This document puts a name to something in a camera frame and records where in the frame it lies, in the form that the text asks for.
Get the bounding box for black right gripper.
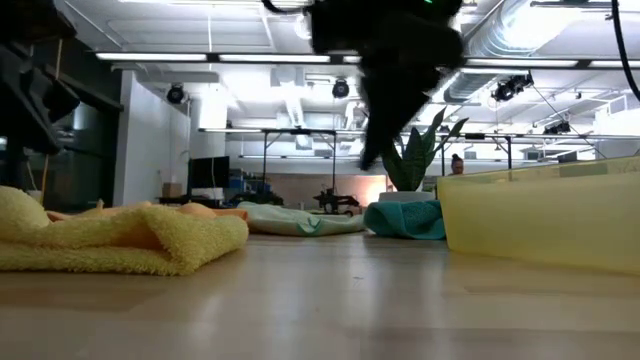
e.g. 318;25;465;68
307;0;466;170

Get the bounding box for light green microfiber towel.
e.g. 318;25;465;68
237;201;366;238

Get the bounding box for yellow translucent plastic bin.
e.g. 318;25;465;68
436;155;640;276

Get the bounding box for orange microfiber towel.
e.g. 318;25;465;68
45;199;250;251

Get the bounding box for yellow microfiber towel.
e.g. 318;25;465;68
0;185;250;277

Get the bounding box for teal microfiber towel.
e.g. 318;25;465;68
363;199;447;241

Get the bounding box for green snake plant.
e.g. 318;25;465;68
382;107;470;193

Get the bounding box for small black background robot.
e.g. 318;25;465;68
313;188;361;216

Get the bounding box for ceiling light strip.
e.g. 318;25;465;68
94;52;209;63
218;53;332;64
464;58;580;69

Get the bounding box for black computer monitor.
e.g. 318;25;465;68
189;156;231;190

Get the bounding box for black background gantry frame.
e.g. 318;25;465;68
259;127;339;201

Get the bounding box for silver ventilation duct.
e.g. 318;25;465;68
442;0;536;104

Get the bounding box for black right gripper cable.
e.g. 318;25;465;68
260;0;314;15

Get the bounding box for black hanging cable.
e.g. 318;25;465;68
610;0;640;101

